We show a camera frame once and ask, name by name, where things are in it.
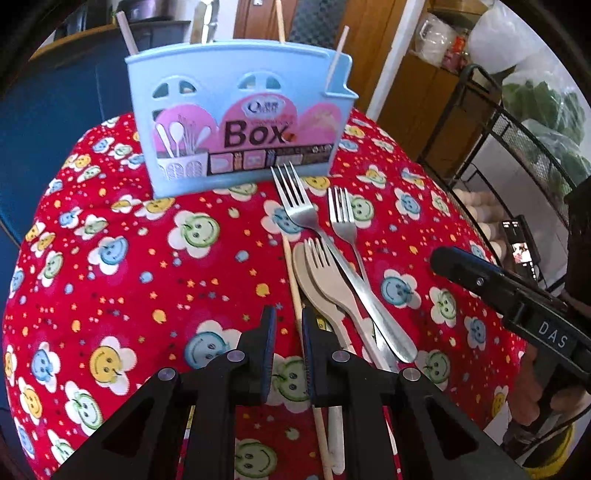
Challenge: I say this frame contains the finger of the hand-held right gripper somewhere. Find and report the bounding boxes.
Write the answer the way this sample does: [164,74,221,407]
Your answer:
[430,246,528,320]

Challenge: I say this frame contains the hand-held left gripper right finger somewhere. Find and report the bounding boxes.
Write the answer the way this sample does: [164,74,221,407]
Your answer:
[300,307,529,480]

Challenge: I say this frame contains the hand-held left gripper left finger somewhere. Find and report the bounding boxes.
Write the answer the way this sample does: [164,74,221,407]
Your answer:
[51,305,278,480]

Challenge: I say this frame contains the beige plastic fork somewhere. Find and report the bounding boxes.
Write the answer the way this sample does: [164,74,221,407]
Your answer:
[303,237,398,372]

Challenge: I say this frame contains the beige plastic spoon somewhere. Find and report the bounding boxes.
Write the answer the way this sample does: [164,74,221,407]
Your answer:
[293,242,347,476]

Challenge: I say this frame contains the small metal fork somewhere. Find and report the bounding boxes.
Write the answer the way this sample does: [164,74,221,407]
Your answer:
[327,187,386,352]

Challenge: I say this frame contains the large metal fork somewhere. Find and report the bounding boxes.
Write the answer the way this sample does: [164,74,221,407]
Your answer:
[270,162,419,364]

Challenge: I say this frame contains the light blue utensil box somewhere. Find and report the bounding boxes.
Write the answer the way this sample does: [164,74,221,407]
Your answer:
[126,41,358,200]

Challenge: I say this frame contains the metal tongs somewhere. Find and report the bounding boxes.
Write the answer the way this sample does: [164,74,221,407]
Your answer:
[191,0,220,44]

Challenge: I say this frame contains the person's right hand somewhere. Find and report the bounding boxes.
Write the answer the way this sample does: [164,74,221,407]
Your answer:
[513,344,546,428]

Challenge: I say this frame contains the black phone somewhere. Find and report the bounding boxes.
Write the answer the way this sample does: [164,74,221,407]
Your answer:
[501,215,543,282]

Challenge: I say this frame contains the tray of eggs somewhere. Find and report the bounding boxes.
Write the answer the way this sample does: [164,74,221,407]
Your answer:
[455,189,513,264]

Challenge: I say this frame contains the person's black clothing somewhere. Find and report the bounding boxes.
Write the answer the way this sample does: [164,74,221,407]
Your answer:
[564,179,591,319]

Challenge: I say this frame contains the yellow plastic object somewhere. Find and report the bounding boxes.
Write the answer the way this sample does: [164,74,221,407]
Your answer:
[519,422,575,480]

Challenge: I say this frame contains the red floral tablecloth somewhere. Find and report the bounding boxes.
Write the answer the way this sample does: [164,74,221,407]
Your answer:
[0,111,532,480]

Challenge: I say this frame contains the wooden shelf cabinet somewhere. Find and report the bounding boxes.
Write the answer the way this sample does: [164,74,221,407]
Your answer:
[369,0,504,181]

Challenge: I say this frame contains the green leafy vegetables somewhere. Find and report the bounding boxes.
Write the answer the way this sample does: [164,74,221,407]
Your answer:
[501,78,591,195]

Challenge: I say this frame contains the red packaged bottles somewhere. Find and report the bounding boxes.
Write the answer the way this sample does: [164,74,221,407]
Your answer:
[443,34,467,70]

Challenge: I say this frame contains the white kettle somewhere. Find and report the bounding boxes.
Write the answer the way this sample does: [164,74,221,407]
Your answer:
[417,13,458,65]

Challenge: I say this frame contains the white plastic bag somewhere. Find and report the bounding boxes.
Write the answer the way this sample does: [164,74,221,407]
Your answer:
[468,0,555,79]

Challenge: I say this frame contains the wooden chopstick pair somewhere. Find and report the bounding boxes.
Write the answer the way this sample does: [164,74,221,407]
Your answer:
[233,0,407,121]

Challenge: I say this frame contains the blue kitchen cabinet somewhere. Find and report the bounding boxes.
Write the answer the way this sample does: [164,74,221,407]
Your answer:
[0,21,192,245]

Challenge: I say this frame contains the black wire rack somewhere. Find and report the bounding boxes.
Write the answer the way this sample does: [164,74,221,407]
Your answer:
[418,64,591,296]

